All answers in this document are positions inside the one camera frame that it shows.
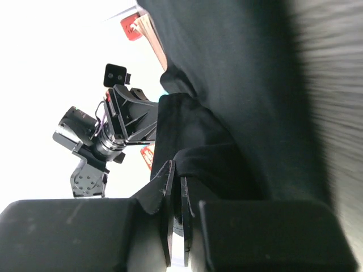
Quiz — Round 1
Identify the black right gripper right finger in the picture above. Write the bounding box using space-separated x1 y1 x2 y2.
180 177 358 271

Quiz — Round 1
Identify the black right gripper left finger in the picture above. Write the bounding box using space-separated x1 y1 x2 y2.
1 160 175 271

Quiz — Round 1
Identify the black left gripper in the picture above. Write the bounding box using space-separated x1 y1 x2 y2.
52 86 159 167

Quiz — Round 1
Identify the orange brown cover book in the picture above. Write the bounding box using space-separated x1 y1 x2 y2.
132 14 167 71

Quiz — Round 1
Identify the black t shirt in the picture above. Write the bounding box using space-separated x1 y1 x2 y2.
139 1 334 207

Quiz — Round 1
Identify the red white cover book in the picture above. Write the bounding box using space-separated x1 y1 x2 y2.
140 143 155 170

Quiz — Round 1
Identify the red brown die block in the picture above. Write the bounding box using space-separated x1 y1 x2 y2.
120 13 142 41

